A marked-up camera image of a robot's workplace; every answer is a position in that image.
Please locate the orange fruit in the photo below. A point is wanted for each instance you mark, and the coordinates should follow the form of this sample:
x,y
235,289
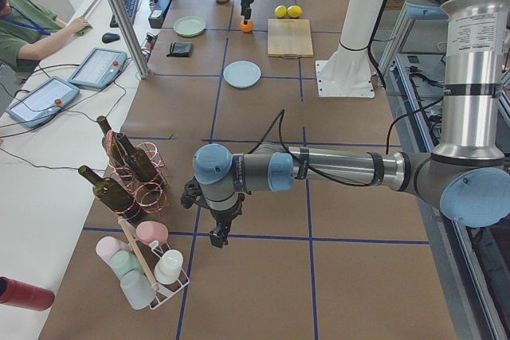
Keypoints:
x,y
246,26

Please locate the light green plate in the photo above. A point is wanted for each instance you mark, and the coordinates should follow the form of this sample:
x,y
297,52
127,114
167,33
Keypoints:
x,y
189,26

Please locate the light blue plate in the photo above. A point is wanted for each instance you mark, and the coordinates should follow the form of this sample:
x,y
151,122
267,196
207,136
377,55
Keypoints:
x,y
242,74

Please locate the left yellow lemon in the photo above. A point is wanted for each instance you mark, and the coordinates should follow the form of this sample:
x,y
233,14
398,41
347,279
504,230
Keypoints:
x,y
280,11

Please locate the yellow lemon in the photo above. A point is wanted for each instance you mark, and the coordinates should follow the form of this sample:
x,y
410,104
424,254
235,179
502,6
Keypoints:
x,y
280,11
294,11

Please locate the right yellow lemon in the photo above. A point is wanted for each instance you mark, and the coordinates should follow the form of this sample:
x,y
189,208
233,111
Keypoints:
x,y
294,11

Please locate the wooden cutting board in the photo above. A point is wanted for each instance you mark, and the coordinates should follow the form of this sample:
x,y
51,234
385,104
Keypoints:
x,y
289,38

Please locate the white cup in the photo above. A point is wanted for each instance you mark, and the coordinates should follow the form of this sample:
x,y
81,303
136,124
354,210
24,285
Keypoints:
x,y
169,266

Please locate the pink cup on rack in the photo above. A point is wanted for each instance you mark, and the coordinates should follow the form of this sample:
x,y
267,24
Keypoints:
x,y
149,231

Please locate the dark grey folded cloth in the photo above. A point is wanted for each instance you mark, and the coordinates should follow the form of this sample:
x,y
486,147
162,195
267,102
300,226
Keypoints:
x,y
180,49

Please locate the grey blue cup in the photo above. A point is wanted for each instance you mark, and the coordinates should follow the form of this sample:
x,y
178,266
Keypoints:
x,y
137,289

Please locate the pale green cup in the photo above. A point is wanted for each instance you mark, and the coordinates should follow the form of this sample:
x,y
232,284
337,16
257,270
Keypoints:
x,y
122,262

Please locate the middle dark wine bottle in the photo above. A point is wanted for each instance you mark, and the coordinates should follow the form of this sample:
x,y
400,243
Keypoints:
x,y
138,161

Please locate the dark wine bottle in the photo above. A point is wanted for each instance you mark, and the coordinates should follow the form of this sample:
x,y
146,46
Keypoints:
x,y
109,142
114,196
138,161

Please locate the pale pink cup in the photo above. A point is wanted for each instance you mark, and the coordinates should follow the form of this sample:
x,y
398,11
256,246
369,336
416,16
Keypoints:
x,y
108,246

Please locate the front dark wine bottle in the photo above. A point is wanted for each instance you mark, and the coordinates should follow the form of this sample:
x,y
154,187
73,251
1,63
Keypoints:
x,y
114,196

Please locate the black keyboard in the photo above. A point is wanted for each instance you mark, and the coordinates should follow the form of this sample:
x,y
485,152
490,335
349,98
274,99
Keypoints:
x,y
131,7

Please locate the black computer mouse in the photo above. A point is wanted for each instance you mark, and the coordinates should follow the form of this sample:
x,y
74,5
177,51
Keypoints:
x,y
108,38

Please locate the rear dark wine bottle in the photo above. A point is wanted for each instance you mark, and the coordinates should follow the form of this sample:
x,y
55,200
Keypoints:
x,y
109,142

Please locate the far teach pendant tablet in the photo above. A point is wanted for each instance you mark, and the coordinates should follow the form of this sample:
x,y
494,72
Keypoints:
x,y
99,69

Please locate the teach pendant tablet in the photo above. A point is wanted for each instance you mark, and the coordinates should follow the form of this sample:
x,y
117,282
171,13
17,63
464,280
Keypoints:
x,y
99,69
43,103

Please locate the red cylinder bottle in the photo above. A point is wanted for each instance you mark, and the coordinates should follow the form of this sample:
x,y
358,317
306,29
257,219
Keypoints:
x,y
23,295

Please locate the person in green shirt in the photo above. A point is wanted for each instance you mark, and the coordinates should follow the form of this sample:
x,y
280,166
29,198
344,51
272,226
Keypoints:
x,y
31,32

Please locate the near teach pendant tablet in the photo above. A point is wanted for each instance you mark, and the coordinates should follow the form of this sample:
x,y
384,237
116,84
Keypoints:
x,y
43,103

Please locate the white wire cup rack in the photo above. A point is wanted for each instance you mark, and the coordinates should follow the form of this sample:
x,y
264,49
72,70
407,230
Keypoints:
x,y
152,253

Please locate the wooden rack handle stick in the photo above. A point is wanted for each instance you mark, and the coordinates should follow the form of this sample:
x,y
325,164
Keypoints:
x,y
139,255

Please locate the copper wire bottle rack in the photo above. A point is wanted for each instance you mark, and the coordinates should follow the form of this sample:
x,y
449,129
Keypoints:
x,y
151,196

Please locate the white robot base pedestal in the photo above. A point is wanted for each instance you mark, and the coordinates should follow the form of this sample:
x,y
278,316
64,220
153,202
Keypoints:
x,y
347,73

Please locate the aluminium frame post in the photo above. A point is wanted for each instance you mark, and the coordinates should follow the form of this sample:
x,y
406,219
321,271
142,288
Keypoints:
x,y
130,37

